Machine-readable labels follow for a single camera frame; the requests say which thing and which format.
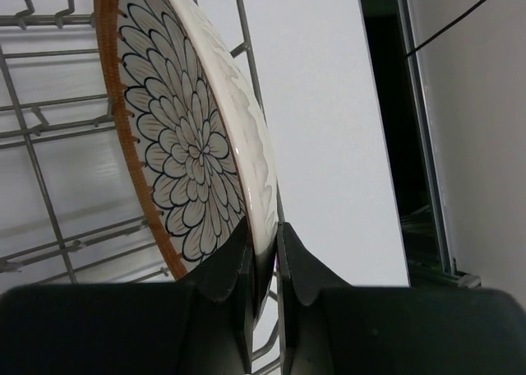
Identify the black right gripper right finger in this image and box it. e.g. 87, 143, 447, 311
276, 222, 348, 374

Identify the grey wire dish rack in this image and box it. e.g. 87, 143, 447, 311
1, 0, 283, 374

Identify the black USB cable on wall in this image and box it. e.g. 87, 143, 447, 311
405, 0, 519, 58

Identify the floral plate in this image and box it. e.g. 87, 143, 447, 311
94, 0, 278, 278

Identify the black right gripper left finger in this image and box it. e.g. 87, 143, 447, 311
176, 216, 255, 374

